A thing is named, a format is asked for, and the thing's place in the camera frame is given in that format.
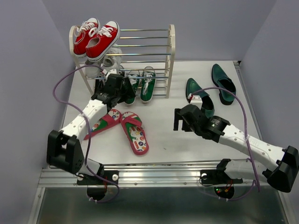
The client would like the green canvas sneaker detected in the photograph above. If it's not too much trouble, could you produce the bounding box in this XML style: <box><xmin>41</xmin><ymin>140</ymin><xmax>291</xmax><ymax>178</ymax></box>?
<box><xmin>125</xmin><ymin>70</ymin><xmax>140</xmax><ymax>105</ymax></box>
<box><xmin>140</xmin><ymin>66</ymin><xmax>156</xmax><ymax>103</ymax></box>

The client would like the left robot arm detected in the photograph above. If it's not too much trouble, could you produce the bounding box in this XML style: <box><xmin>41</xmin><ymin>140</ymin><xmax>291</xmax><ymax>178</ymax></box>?
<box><xmin>46</xmin><ymin>74</ymin><xmax>135</xmax><ymax>184</ymax></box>

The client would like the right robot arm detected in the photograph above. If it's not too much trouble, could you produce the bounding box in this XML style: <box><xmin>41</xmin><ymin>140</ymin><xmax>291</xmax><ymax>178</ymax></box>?
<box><xmin>173</xmin><ymin>105</ymin><xmax>299</xmax><ymax>193</ymax></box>

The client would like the cream shoe rack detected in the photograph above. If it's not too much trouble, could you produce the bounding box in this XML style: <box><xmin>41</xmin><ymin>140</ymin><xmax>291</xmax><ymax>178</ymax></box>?
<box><xmin>69</xmin><ymin>23</ymin><xmax>176</xmax><ymax>101</ymax></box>

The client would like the black sneaker left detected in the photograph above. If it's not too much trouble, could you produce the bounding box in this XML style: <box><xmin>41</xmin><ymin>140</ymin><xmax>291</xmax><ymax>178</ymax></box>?
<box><xmin>94</xmin><ymin>79</ymin><xmax>105</xmax><ymax>93</ymax></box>

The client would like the dark green loafer near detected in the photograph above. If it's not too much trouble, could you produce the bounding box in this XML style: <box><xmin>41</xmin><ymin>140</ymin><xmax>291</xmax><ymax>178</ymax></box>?
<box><xmin>185</xmin><ymin>78</ymin><xmax>215</xmax><ymax>118</ymax></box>

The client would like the dark green loafer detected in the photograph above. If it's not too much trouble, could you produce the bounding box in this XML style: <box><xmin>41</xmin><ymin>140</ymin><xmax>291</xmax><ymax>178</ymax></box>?
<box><xmin>211</xmin><ymin>64</ymin><xmax>236</xmax><ymax>105</ymax></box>
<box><xmin>185</xmin><ymin>78</ymin><xmax>215</xmax><ymax>118</ymax></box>

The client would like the white sneaker right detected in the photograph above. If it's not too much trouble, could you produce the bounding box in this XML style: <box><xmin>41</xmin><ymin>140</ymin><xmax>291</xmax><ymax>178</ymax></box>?
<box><xmin>102</xmin><ymin>47</ymin><xmax>123</xmax><ymax>72</ymax></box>

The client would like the white sneaker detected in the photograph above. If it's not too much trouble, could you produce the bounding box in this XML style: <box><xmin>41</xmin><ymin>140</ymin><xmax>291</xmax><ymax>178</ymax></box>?
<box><xmin>85</xmin><ymin>59</ymin><xmax>103</xmax><ymax>78</ymax></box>
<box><xmin>102</xmin><ymin>47</ymin><xmax>123</xmax><ymax>72</ymax></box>

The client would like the pink slide sandal left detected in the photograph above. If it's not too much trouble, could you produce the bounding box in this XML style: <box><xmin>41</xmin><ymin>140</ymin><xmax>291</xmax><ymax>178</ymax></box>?
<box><xmin>84</xmin><ymin>109</ymin><xmax>121</xmax><ymax>140</ymax></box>

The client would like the pink slide sandal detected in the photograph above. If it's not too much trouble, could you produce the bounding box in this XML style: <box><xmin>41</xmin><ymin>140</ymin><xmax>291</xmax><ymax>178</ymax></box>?
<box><xmin>121</xmin><ymin>112</ymin><xmax>149</xmax><ymax>156</ymax></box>
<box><xmin>84</xmin><ymin>109</ymin><xmax>121</xmax><ymax>140</ymax></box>

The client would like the white sneaker left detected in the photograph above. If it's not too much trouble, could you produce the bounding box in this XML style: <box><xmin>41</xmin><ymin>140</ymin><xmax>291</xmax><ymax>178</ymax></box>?
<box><xmin>85</xmin><ymin>59</ymin><xmax>103</xmax><ymax>78</ymax></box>

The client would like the pink slide sandal right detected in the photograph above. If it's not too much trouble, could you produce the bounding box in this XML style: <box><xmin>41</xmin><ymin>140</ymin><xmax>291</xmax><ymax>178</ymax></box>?
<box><xmin>121</xmin><ymin>112</ymin><xmax>149</xmax><ymax>156</ymax></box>

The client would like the dark green loafer far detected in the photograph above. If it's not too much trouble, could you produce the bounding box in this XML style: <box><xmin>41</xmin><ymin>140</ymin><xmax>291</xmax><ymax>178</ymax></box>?
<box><xmin>211</xmin><ymin>64</ymin><xmax>236</xmax><ymax>105</ymax></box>

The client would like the red sneaker right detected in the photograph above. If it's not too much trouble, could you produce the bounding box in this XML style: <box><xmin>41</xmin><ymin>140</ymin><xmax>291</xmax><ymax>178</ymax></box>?
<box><xmin>85</xmin><ymin>21</ymin><xmax>120</xmax><ymax>62</ymax></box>

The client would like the red sneaker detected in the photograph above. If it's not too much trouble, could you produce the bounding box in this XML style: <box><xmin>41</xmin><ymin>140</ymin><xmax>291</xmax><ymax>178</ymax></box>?
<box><xmin>85</xmin><ymin>21</ymin><xmax>120</xmax><ymax>62</ymax></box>
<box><xmin>73</xmin><ymin>18</ymin><xmax>100</xmax><ymax>58</ymax></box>

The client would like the red sneaker left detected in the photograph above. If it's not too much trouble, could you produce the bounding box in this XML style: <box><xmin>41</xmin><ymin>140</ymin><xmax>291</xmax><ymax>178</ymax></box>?
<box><xmin>73</xmin><ymin>18</ymin><xmax>100</xmax><ymax>58</ymax></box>

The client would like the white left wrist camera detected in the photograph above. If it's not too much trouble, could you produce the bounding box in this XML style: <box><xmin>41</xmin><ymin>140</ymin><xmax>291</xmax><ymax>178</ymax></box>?
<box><xmin>106</xmin><ymin>69</ymin><xmax>118</xmax><ymax>78</ymax></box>

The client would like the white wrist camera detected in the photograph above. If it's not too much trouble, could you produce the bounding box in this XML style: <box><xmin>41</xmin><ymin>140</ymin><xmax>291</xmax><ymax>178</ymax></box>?
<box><xmin>188</xmin><ymin>93</ymin><xmax>203</xmax><ymax>109</ymax></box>
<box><xmin>106</xmin><ymin>69</ymin><xmax>118</xmax><ymax>78</ymax></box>

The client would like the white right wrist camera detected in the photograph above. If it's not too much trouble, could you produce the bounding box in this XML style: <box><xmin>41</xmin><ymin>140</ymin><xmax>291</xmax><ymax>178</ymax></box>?
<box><xmin>188</xmin><ymin>93</ymin><xmax>203</xmax><ymax>109</ymax></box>

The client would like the aluminium table edge rail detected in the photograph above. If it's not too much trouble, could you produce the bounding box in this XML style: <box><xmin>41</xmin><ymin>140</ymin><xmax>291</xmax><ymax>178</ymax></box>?
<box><xmin>37</xmin><ymin>161</ymin><xmax>257</xmax><ymax>189</ymax></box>

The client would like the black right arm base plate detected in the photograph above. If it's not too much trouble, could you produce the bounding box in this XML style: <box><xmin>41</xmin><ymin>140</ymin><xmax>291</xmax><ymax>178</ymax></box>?
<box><xmin>200</xmin><ymin>159</ymin><xmax>243</xmax><ymax>185</ymax></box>

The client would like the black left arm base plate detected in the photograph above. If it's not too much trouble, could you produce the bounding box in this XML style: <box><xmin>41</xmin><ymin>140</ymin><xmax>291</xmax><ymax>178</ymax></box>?
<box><xmin>76</xmin><ymin>169</ymin><xmax>120</xmax><ymax>186</ymax></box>

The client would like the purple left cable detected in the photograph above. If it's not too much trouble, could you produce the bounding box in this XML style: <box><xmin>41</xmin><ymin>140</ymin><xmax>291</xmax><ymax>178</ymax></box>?
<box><xmin>52</xmin><ymin>65</ymin><xmax>121</xmax><ymax>204</ymax></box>

